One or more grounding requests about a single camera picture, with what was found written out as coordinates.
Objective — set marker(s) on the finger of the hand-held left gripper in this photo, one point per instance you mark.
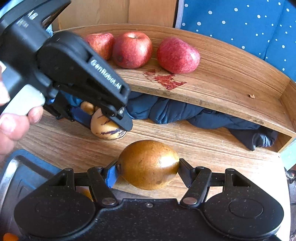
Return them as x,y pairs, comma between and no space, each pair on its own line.
123,121
81,117

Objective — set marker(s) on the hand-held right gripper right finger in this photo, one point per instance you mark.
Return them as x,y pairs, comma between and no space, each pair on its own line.
186,173

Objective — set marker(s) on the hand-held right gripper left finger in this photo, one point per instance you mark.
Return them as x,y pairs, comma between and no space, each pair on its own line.
112,173

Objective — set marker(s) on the striped pepino melon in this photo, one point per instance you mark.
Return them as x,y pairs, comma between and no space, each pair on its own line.
105,129

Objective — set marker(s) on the small orange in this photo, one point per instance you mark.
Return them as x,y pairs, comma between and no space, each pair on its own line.
8,237

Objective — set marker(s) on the person's left hand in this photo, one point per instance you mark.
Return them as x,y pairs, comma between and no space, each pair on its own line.
13,129

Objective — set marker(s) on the small brown fruit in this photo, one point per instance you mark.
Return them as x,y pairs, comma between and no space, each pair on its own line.
87,107

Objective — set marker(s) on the red apple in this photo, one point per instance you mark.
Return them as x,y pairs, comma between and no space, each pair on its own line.
101,45
133,49
178,55

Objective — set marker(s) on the dark blue jacket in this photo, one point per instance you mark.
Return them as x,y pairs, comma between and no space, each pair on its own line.
173,111

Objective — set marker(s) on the wooden back panel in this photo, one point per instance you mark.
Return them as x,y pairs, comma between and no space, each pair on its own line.
104,11

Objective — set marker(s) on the wooden desk shelf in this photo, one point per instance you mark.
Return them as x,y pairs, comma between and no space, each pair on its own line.
231,76

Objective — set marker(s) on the blue polka-dot cloth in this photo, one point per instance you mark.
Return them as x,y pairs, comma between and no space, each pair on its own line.
242,27

